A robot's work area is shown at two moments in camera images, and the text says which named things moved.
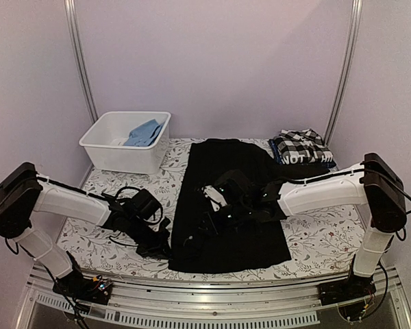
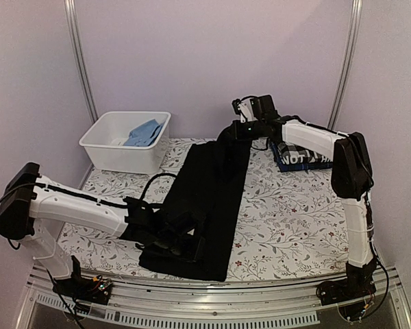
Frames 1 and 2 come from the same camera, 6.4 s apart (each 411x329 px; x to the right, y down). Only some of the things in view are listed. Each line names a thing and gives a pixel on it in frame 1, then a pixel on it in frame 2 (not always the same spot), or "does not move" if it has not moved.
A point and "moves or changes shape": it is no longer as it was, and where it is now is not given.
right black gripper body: x=219 y=227 to x=251 y=133
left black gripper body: x=148 y=245 to x=185 y=252
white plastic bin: x=128 y=141 does not move
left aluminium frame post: x=71 y=17 does not move
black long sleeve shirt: x=201 y=243 moves or changes shape
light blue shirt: x=144 y=135 does not move
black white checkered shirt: x=301 y=147 does not move
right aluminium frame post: x=346 y=72 does not move
